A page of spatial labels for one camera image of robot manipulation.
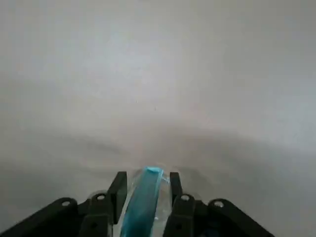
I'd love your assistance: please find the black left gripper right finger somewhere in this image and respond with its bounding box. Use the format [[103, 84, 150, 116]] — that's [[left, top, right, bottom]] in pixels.
[[162, 172, 275, 237]]

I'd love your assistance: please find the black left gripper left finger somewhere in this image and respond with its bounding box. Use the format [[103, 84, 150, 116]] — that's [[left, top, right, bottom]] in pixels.
[[0, 171, 128, 237]]

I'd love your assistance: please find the clear seasoning bottle teal lid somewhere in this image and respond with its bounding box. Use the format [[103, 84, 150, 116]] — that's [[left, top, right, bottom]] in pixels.
[[118, 165, 173, 237]]

